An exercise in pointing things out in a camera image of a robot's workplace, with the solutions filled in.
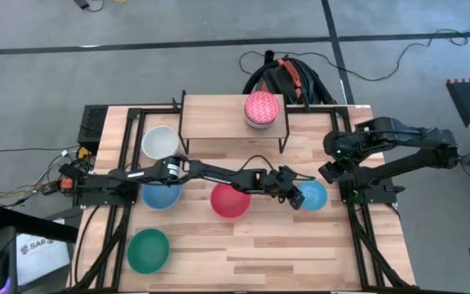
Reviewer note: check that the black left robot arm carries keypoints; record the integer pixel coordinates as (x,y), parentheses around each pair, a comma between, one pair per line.
(218,176)

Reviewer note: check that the large green bowl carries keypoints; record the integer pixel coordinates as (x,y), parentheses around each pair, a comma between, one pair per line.
(148,251)

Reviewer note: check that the large white bowl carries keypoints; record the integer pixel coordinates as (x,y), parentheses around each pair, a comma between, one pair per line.
(160,141)

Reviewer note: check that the black power adapter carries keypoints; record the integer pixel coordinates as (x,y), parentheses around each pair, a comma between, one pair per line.
(82,3)

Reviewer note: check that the black and orange backpack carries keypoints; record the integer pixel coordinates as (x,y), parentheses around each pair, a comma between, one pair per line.
(288,81)

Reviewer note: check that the large red bowl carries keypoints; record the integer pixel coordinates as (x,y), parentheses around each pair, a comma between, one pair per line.
(230,202)

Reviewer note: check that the yellow connector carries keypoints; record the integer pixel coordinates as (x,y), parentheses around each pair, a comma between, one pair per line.
(85,153)

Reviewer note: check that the wooden shelf black metal legs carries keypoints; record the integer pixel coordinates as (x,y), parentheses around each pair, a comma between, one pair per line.
(214,116)

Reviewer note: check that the small red zigzag bowl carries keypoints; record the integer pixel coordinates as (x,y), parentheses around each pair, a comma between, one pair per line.
(262,106)

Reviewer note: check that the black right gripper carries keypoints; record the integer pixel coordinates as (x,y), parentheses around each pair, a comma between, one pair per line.
(341,147)

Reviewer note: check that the large blue bowl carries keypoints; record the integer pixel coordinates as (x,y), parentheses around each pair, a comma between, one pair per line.
(161,198)

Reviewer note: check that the red connector block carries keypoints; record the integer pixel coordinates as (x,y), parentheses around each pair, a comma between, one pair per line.
(67,183)

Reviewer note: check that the black beam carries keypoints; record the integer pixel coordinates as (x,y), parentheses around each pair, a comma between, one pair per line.
(35,224)

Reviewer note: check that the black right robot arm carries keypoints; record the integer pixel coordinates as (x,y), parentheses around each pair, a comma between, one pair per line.
(414,134)

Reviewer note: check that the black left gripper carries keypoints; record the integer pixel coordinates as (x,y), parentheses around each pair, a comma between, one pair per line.
(282,181)

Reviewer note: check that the small orange and blue bowl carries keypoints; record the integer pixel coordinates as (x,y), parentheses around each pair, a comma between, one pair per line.
(314,196)

